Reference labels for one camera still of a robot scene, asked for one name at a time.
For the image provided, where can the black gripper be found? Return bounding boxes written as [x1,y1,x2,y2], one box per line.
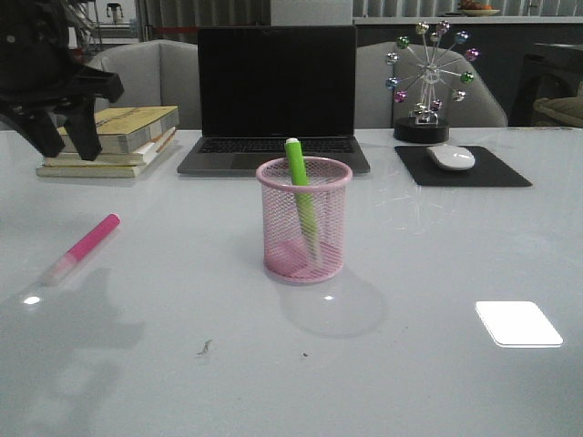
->
[1,1,124,161]

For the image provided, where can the pink highlighter pen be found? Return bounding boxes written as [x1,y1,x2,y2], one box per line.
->
[41,213,121,286]

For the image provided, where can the green highlighter pen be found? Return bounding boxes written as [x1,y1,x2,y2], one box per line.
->
[284,137,322,264]

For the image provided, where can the pink mesh pen holder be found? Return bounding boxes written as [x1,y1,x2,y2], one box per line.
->
[256,157,353,284]

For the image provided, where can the middle cream book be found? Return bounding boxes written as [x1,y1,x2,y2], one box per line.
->
[43,127,177,167]

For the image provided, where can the cream book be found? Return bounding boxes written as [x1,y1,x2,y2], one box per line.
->
[36,135,174,178]
[43,127,177,167]

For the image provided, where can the bottom cream book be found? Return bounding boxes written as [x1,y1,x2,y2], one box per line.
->
[36,135,174,178]

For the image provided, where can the top yellow book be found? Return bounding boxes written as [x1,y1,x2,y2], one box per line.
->
[94,106,179,154]

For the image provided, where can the left grey armchair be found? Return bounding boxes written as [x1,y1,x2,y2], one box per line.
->
[88,39,202,129]

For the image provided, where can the grey armchair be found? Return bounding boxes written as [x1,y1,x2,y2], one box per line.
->
[88,39,202,129]
[354,42,507,128]

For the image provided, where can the grey open laptop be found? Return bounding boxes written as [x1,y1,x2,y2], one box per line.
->
[177,25,370,177]

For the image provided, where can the white box behind laptop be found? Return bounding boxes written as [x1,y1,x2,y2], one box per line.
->
[270,0,353,26]

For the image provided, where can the right grey armchair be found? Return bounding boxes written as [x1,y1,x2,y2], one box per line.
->
[354,42,507,128]

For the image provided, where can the ferris wheel desk ornament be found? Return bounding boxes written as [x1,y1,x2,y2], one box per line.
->
[385,20,480,144]

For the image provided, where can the white computer mouse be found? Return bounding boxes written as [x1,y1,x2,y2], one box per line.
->
[426,145,476,171]

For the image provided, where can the fruit bowl on counter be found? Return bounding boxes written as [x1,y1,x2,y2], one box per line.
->
[457,0,499,17]

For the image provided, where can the black mouse pad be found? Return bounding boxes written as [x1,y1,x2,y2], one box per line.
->
[394,145,534,188]

